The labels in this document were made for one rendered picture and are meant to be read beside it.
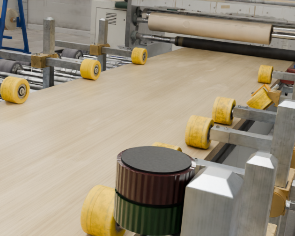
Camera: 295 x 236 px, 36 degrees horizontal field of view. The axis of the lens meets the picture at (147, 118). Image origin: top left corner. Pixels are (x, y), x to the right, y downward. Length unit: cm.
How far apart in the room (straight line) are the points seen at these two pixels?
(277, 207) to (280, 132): 13
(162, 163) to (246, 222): 29
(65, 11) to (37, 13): 79
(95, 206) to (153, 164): 39
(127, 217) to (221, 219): 7
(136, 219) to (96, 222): 39
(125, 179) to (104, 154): 76
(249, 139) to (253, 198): 56
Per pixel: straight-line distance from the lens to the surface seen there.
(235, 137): 115
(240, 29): 292
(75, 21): 1083
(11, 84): 148
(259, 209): 60
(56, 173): 99
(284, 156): 83
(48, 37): 201
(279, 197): 83
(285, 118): 82
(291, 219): 136
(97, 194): 73
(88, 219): 73
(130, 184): 33
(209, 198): 33
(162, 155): 36
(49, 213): 84
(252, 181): 59
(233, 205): 32
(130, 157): 35
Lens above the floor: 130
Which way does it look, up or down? 17 degrees down
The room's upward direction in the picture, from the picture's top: 5 degrees clockwise
